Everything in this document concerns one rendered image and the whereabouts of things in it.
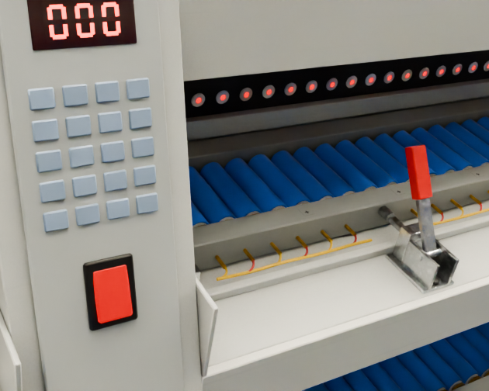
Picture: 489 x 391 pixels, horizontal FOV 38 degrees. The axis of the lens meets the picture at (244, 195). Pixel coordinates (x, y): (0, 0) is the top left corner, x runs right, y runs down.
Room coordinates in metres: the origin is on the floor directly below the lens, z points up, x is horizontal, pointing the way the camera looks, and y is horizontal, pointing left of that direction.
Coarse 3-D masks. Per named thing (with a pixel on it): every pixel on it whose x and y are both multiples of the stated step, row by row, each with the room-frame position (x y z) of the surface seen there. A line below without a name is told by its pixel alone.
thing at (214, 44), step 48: (192, 0) 0.34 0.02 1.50; (240, 0) 0.36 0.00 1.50; (288, 0) 0.37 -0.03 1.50; (336, 0) 0.39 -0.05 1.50; (384, 0) 0.40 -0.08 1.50; (432, 0) 0.42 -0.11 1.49; (480, 0) 0.44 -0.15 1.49; (192, 48) 0.35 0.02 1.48; (240, 48) 0.37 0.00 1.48; (288, 48) 0.38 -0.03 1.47; (336, 48) 0.40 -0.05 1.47; (384, 48) 0.42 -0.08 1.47; (432, 48) 0.44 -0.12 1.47; (480, 48) 0.46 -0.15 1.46
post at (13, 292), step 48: (0, 48) 0.30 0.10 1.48; (0, 96) 0.30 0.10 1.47; (0, 144) 0.29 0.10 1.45; (0, 192) 0.29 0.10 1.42; (0, 240) 0.29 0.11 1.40; (192, 240) 0.34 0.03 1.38; (0, 288) 0.30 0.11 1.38; (192, 288) 0.34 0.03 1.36; (192, 336) 0.34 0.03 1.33; (192, 384) 0.33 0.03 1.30
